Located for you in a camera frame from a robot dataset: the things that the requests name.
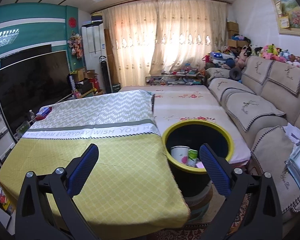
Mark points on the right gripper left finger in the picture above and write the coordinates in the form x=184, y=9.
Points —
x=34, y=218

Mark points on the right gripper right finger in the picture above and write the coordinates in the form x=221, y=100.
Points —
x=263, y=217

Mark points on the green capped plastic bottle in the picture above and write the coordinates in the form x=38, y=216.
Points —
x=192, y=157

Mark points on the colourful paper cup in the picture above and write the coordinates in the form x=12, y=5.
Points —
x=180, y=154

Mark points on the pink carton box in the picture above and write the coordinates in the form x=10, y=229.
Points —
x=199, y=164

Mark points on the yellow rimmed black trash bin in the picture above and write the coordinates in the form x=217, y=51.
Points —
x=193, y=134

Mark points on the yellow green patterned tablecloth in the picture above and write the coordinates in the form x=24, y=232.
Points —
x=111, y=161

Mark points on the clear water bottle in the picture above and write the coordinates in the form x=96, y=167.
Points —
x=32, y=116

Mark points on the red blue card box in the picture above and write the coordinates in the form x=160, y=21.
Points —
x=43, y=112

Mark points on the beige sectional sofa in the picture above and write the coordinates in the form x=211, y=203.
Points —
x=265, y=107

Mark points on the black flat television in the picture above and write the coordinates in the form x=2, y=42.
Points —
x=32, y=83

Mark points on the floral white mattress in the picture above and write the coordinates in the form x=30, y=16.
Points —
x=173, y=104

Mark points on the black tower fan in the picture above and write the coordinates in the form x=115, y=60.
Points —
x=105, y=73

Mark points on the low shelf of books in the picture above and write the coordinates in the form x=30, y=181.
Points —
x=182, y=77

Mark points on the pile of plush toys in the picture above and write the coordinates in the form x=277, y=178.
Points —
x=237, y=53

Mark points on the artificial flower bouquet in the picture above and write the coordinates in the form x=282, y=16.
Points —
x=75, y=44

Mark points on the cardboard boxes stack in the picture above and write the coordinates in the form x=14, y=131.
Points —
x=233, y=33

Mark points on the framed flower painting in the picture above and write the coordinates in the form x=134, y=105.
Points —
x=287, y=16

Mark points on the cream embroidered curtain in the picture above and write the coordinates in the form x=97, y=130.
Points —
x=149, y=37

